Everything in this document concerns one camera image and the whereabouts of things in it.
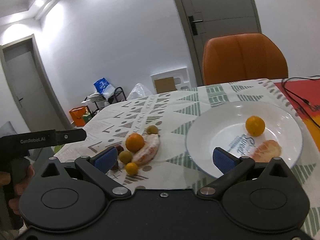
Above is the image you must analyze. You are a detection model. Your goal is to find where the dark red passion fruit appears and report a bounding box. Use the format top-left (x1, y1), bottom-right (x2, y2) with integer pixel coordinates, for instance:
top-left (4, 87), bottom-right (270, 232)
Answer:
top-left (116, 145), bottom-right (124, 154)

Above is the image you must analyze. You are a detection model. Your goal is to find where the green-yellow fruit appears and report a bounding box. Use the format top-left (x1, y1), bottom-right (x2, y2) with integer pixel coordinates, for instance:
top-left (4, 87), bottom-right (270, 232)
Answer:
top-left (118, 151), bottom-right (133, 165)
top-left (146, 125), bottom-right (158, 135)

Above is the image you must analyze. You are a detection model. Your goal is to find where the small peeled pomelo piece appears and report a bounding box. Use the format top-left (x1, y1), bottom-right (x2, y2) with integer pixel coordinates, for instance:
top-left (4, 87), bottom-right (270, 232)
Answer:
top-left (249, 140), bottom-right (281, 163)

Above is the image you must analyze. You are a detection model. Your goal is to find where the small yellow tangerine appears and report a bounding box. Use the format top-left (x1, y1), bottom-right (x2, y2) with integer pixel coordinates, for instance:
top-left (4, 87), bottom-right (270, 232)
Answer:
top-left (125, 163), bottom-right (139, 176)

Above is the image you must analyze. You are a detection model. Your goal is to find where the large back orange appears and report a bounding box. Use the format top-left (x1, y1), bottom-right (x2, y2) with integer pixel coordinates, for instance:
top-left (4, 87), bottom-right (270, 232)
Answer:
top-left (125, 133), bottom-right (145, 153)

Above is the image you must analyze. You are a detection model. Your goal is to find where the large orange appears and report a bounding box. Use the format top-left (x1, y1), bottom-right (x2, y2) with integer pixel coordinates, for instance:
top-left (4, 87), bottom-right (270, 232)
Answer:
top-left (125, 133), bottom-right (145, 153)
top-left (245, 116), bottom-right (265, 137)

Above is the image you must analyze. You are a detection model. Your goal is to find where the large front orange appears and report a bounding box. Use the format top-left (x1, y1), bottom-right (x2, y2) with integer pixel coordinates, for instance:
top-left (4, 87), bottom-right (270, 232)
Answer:
top-left (245, 116), bottom-right (265, 137)

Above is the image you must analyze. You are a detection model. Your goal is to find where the large peeled pomelo piece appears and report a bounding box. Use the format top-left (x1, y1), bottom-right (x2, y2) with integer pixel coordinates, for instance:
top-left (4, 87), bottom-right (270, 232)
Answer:
top-left (132, 134), bottom-right (160, 166)

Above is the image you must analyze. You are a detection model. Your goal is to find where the person's left hand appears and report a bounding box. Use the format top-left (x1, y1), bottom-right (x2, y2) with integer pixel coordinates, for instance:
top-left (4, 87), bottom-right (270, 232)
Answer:
top-left (0, 164), bottom-right (36, 217)

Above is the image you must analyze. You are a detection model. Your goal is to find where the white ceramic plate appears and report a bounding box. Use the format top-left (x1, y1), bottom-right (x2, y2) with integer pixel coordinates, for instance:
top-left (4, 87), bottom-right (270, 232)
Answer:
top-left (185, 102), bottom-right (303, 178)

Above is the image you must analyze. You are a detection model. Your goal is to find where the green carton box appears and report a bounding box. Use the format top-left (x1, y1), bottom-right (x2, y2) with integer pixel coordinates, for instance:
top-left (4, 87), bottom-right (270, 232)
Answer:
top-left (82, 111), bottom-right (94, 123)

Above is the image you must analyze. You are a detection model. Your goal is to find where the orange paper shopping bag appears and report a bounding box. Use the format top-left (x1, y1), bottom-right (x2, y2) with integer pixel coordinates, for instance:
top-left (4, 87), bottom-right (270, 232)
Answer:
top-left (69, 106), bottom-right (87, 127)

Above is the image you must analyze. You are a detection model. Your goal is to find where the patterned white tablecloth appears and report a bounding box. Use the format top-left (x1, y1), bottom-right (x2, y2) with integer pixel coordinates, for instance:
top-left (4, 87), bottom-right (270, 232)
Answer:
top-left (55, 79), bottom-right (319, 239)

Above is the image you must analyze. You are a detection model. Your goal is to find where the grey door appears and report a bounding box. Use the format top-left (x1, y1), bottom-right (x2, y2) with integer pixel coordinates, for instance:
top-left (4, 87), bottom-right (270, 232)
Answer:
top-left (1, 35), bottom-right (72, 132)
top-left (174, 0), bottom-right (261, 86)

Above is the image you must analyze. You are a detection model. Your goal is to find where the black metal shoe rack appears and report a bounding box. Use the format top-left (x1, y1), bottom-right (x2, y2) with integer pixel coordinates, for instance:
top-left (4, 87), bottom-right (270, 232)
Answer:
top-left (82, 87), bottom-right (126, 113)

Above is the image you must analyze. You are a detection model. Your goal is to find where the blue and white plastic bag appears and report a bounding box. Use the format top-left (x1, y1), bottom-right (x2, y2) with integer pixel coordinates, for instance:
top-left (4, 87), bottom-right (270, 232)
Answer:
top-left (94, 77), bottom-right (116, 99)

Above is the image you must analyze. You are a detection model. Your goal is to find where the translucent plastic bag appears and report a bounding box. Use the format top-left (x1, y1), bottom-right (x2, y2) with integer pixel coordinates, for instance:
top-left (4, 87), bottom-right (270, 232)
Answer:
top-left (127, 83), bottom-right (152, 100)

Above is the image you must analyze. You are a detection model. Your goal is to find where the red and orange mat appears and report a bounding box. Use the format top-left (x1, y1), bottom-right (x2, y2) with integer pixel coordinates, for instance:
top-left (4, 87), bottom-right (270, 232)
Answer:
top-left (272, 75), bottom-right (319, 150)

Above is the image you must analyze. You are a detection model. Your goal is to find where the orange leather chair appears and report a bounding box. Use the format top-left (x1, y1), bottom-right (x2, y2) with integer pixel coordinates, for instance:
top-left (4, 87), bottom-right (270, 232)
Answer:
top-left (202, 33), bottom-right (289, 85)

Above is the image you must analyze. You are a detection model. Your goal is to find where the black cable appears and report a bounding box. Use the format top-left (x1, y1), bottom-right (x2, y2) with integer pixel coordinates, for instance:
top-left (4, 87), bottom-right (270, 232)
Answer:
top-left (281, 75), bottom-right (320, 129)

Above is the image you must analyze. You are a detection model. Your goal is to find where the white foam packaging frame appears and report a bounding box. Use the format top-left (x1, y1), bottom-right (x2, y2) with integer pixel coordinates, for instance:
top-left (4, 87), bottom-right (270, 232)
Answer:
top-left (150, 67), bottom-right (191, 94)

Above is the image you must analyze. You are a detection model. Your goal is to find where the black door lock handle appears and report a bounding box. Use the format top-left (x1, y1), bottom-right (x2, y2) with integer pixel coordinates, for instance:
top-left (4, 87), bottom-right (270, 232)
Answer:
top-left (188, 16), bottom-right (203, 36)

